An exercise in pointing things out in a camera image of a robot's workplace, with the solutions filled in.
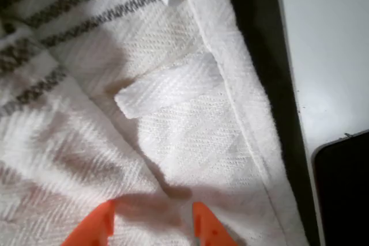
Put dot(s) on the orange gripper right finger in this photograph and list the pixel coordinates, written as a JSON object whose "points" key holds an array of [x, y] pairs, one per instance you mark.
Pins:
{"points": [[207, 228]]}

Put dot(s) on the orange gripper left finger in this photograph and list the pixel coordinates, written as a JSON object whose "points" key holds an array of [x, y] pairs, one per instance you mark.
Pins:
{"points": [[95, 226]]}

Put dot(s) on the white grey-striped towel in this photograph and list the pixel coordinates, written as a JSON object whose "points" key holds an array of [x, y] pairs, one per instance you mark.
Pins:
{"points": [[129, 99]]}

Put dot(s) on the black tablet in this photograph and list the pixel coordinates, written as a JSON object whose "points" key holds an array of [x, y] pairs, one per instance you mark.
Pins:
{"points": [[346, 194]]}

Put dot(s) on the black desk mat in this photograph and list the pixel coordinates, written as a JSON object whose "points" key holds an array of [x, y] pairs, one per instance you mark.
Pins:
{"points": [[268, 56]]}

